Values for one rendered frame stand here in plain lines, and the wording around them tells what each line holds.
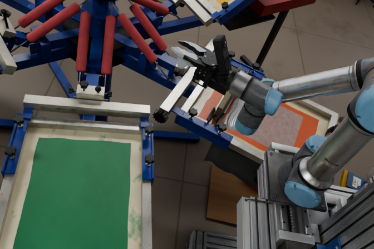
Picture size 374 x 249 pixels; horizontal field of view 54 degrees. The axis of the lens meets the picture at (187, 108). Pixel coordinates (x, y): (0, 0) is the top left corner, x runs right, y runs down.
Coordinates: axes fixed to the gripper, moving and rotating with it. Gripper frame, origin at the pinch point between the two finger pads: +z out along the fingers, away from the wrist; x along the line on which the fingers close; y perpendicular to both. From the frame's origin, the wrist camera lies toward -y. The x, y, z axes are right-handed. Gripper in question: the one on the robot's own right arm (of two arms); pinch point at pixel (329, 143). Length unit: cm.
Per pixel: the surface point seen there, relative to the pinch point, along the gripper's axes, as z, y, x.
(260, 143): 6.2, 16.8, -32.0
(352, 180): 4.6, 12.5, 16.9
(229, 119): 5, 13, -52
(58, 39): 0, 23, -153
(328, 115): 3.8, -25.2, -2.8
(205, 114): 6, 17, -64
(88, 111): 0, 55, -111
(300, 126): 6.2, -8.5, -15.3
